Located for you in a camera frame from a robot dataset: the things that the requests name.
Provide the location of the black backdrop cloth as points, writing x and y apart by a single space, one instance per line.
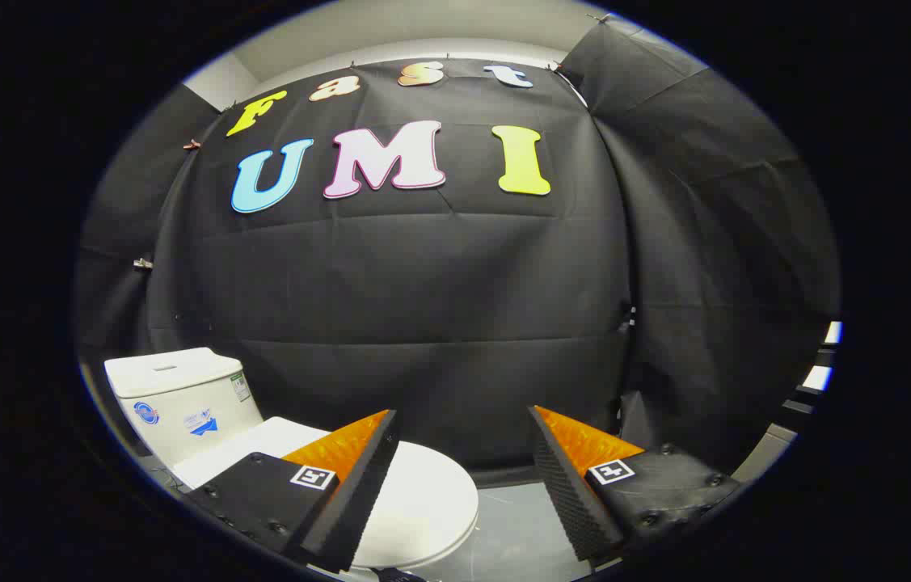
423 307

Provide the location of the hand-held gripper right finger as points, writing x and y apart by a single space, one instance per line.
572 501

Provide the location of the white toilet tank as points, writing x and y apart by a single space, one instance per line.
180 396

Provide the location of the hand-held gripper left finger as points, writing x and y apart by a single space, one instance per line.
358 501

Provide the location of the black white striped panel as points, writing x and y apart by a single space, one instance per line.
819 377

